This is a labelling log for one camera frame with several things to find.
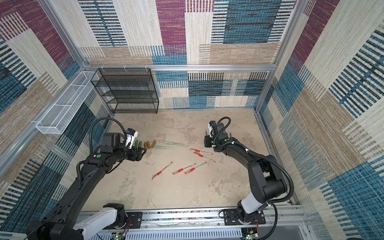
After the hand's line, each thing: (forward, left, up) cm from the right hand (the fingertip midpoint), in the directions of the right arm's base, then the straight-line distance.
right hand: (206, 141), depth 92 cm
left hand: (-8, +36, +9) cm, 38 cm away
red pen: (-15, +28, -9) cm, 33 cm away
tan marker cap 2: (+5, +38, -9) cm, 39 cm away
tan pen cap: (+5, +34, -9) cm, 36 cm away
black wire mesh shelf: (+40, +55, +9) cm, 69 cm away
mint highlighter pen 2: (+2, +27, -8) cm, 29 cm away
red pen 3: (-13, +8, -9) cm, 18 cm away
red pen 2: (-14, +15, -8) cm, 22 cm away
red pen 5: (-5, +2, -9) cm, 10 cm away
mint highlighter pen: (+4, +20, -7) cm, 22 cm away
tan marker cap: (+3, +39, -7) cm, 40 cm away
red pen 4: (-2, +3, -8) cm, 9 cm away
